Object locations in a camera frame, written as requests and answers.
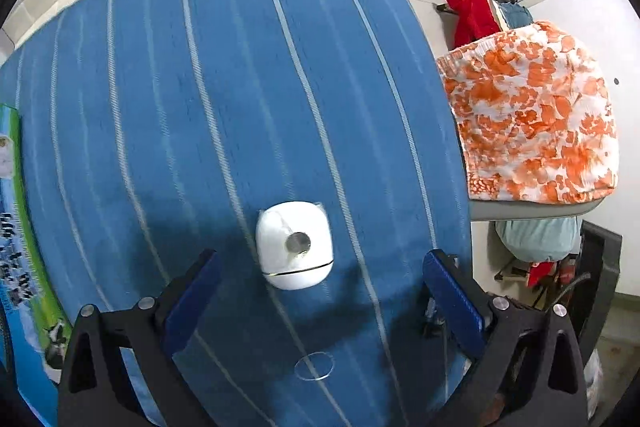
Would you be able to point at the small white rounded device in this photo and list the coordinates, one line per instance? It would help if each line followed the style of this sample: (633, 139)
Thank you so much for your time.
(294, 245)

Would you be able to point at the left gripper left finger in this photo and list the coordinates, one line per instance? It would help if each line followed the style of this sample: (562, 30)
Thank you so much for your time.
(95, 387)

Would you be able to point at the red cloth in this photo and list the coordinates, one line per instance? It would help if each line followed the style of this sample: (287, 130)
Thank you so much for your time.
(475, 21)

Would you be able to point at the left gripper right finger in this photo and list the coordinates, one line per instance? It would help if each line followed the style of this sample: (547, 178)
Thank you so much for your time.
(526, 367)

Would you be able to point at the blue cardboard box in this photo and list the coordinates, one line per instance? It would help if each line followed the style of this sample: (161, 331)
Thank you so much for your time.
(34, 328)

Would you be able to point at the blue striped tablecloth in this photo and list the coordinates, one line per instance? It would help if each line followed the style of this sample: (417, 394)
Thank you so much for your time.
(154, 129)

